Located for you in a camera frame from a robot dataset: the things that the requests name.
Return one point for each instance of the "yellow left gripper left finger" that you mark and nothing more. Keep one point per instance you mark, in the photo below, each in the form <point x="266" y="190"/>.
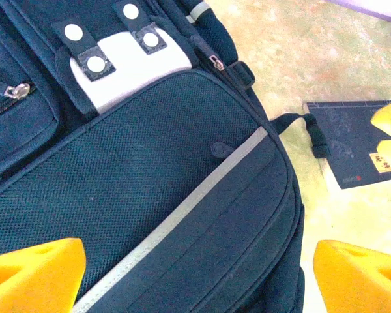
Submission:
<point x="29" y="280"/>

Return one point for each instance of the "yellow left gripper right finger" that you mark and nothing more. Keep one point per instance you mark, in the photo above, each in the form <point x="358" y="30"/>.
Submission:
<point x="365" y="283"/>

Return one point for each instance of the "dark blue book gold label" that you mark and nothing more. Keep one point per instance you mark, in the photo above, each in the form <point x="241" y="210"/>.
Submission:
<point x="348" y="143"/>

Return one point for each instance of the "navy blue backpack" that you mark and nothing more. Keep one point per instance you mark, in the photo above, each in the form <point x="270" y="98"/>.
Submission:
<point x="133" y="163"/>

